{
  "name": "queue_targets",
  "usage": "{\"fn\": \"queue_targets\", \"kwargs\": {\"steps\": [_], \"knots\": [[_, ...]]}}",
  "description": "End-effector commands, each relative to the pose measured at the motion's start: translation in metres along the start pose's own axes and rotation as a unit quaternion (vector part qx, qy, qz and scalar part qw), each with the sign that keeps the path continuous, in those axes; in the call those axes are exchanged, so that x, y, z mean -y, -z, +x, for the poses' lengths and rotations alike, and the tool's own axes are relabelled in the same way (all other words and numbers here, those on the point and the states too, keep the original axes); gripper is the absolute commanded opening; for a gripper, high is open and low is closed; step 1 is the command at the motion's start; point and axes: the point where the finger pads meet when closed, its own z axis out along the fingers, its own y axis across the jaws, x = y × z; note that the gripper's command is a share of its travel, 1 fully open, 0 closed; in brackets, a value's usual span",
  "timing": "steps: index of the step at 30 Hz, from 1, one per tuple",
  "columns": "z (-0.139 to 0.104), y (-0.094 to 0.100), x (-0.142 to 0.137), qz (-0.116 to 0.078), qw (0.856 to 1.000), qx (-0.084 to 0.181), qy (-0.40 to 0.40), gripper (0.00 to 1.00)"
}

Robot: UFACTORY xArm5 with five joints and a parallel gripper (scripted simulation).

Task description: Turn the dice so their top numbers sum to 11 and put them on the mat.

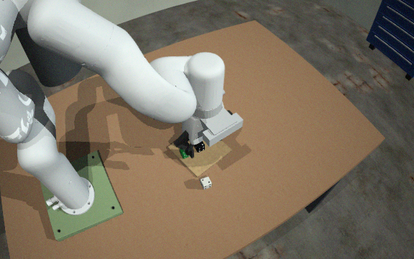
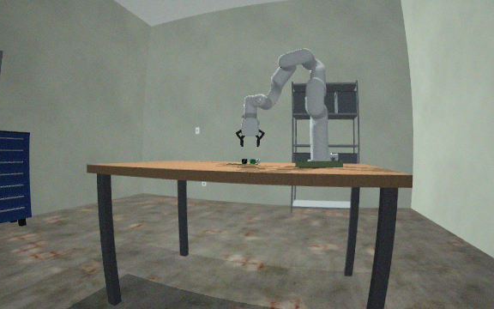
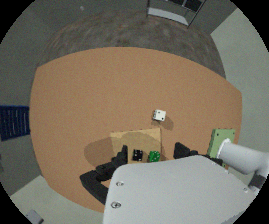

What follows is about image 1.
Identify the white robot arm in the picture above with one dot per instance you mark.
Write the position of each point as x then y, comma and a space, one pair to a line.
73, 31

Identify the green die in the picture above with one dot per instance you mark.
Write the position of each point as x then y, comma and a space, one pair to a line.
182, 152

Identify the tan square mat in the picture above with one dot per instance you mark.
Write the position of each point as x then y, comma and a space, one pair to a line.
203, 160

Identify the black die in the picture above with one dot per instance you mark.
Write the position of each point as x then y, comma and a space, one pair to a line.
200, 147

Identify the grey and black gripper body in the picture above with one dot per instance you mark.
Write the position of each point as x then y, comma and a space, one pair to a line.
195, 129

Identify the white die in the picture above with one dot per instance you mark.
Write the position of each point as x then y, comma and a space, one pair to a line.
206, 182

